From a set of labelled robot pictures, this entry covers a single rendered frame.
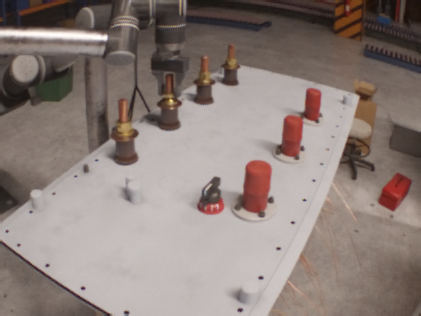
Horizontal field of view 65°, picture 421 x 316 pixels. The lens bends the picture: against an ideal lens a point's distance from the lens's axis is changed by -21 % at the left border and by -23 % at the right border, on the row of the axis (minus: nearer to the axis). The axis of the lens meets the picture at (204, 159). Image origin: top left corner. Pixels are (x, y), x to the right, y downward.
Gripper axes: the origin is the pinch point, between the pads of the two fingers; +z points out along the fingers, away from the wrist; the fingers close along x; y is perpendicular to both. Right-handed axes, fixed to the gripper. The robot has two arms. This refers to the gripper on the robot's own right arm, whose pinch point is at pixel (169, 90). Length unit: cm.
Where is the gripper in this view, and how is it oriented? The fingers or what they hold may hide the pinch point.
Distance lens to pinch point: 147.5
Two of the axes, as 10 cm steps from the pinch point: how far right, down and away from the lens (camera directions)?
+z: -0.2, 8.6, 5.1
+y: 3.9, -4.6, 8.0
